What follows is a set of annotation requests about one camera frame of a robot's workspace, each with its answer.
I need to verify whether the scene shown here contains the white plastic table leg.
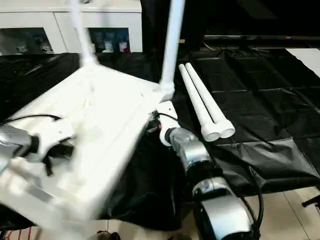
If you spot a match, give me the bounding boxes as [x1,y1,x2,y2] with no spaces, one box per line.
[159,0,187,101]
[185,62,236,139]
[66,0,99,68]
[178,63,221,143]

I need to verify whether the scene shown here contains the white plastic table top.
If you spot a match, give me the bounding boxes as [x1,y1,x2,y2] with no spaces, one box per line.
[0,62,176,236]

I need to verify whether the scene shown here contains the dark round robot base part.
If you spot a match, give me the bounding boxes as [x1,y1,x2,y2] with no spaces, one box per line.
[97,231,122,240]

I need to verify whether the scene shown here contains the black table mat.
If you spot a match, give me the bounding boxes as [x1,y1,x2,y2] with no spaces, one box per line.
[0,47,320,232]

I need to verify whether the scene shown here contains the white glass-door cabinet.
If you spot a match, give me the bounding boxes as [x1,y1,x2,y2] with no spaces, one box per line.
[0,0,144,55]

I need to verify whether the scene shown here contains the black low cabinet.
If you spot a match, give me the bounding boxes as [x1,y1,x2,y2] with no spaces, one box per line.
[142,0,320,51]

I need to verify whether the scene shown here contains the white flat sheet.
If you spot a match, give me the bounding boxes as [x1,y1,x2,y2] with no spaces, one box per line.
[299,47,320,77]

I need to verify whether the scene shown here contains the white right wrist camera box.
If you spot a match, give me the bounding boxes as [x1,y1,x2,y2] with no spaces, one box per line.
[156,101,179,147]

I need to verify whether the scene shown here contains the thin red floor cable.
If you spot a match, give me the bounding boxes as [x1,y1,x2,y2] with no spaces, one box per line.
[4,227,37,240]

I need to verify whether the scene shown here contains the black floor cables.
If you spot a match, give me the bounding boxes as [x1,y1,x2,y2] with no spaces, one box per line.
[301,194,320,210]

